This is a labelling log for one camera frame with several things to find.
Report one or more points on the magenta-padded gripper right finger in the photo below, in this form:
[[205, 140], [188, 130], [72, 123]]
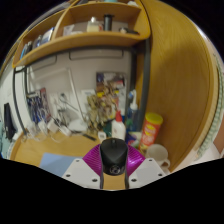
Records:
[[148, 171]]

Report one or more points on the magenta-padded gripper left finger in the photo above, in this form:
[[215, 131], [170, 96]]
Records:
[[80, 171]]

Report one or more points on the black computer mouse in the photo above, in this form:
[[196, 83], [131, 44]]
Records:
[[114, 155]]

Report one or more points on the light blue mouse pad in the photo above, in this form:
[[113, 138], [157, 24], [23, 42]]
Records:
[[56, 163]]

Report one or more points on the white mug with face print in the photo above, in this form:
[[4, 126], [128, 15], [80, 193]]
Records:
[[158, 153]]

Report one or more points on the blue red small pack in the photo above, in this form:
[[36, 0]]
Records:
[[133, 139]]

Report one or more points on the red chip canister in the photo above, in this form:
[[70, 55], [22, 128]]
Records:
[[150, 131]]

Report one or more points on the small white desk clock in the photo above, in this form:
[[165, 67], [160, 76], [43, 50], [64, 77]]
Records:
[[102, 135]]

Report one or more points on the white bottle with red cap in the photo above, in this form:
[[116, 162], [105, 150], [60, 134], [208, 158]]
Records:
[[118, 128]]

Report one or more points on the white power adapter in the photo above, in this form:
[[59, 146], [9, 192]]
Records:
[[52, 126]]

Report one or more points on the brown tree figure toy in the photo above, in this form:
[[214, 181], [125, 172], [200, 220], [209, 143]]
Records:
[[95, 115]]

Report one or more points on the white desk lamp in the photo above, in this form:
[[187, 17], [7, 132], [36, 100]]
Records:
[[76, 96]]

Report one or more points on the golden robot model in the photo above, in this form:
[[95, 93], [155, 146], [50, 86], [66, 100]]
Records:
[[108, 100]]

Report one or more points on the dark blue model kit box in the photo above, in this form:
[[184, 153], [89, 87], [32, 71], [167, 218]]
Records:
[[37, 105]]

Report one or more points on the black bag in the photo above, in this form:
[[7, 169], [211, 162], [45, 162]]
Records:
[[9, 121]]

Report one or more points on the colourful figure box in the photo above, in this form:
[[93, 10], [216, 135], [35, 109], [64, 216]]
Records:
[[115, 80]]

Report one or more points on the curved wooden cabinet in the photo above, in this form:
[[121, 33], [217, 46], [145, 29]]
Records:
[[180, 73]]

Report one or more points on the wooden shelf unit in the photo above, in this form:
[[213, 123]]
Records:
[[83, 40]]

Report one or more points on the white wall socket plate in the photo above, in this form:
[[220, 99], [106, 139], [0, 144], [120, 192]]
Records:
[[61, 100]]

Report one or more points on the white wall box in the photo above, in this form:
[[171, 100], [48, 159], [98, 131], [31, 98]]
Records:
[[88, 96]]

